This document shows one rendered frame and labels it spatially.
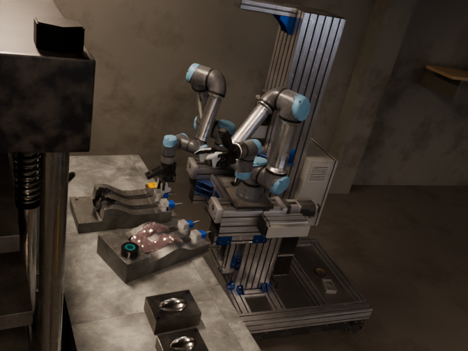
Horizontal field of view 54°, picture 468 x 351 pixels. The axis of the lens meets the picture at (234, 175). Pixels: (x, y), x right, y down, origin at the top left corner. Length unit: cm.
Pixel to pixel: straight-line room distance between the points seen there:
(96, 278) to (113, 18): 245
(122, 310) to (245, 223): 88
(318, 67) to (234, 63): 192
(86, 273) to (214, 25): 269
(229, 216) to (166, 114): 205
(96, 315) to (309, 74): 160
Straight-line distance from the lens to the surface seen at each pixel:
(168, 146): 256
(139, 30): 415
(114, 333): 201
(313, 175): 282
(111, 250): 225
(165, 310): 205
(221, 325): 210
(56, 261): 122
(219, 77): 260
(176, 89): 435
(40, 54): 95
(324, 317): 328
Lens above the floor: 225
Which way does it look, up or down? 26 degrees down
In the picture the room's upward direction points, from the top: 13 degrees clockwise
